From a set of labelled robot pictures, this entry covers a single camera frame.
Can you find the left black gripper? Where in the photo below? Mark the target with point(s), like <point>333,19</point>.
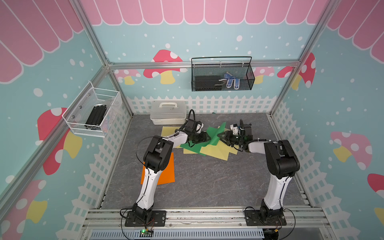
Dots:
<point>203,137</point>

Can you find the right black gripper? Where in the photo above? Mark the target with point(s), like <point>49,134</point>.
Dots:
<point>227,137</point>

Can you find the large green paper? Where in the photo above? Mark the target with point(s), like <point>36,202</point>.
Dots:
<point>213,134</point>

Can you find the orange paper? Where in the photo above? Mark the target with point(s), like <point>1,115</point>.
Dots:
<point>168,175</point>

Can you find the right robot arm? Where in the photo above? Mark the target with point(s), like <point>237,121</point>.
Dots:
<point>282,164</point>

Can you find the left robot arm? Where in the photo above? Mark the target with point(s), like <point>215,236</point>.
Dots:
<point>155,160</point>

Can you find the right yellow paper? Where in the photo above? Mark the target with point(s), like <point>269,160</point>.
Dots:
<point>220,151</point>

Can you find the yellow paper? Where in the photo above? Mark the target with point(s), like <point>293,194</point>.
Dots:
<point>220,151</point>
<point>169,134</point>
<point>186,151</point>

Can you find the small green paper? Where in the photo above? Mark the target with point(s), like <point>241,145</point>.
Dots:
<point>195,147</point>

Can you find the middle yellow paper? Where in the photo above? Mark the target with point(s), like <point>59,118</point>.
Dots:
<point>186,151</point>

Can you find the left yellow paper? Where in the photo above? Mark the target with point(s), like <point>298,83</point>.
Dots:
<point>169,134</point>

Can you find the white plastic storage box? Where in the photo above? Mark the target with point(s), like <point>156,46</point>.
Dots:
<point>168,112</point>

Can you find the blue white item in basket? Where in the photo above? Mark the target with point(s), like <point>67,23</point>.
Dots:
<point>230,81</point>

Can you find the black box in white basket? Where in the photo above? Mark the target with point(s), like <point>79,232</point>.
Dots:
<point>96,117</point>

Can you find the small green circuit board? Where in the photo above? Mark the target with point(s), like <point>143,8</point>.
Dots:
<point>146,233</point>

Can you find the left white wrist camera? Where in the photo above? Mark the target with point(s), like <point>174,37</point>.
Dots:
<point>199,126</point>

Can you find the black wire wall basket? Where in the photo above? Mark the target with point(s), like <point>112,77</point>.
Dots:
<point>222,74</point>

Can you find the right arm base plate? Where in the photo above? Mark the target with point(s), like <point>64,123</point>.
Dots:
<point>263,217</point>

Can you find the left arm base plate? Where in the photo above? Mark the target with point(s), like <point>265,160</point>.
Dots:
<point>157,218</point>

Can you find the white wire wall basket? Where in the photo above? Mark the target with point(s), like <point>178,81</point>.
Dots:
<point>78,112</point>

